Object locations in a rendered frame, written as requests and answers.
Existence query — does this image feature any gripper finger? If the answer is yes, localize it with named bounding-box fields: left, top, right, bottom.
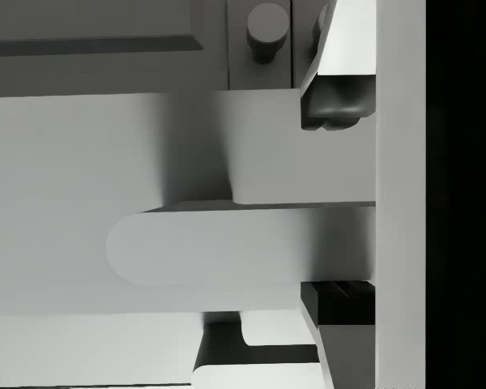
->
left=300, top=280, right=377, bottom=389
left=300, top=0, right=377, bottom=131

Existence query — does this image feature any white cabinet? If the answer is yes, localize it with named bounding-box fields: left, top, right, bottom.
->
left=0, top=0, right=338, bottom=389

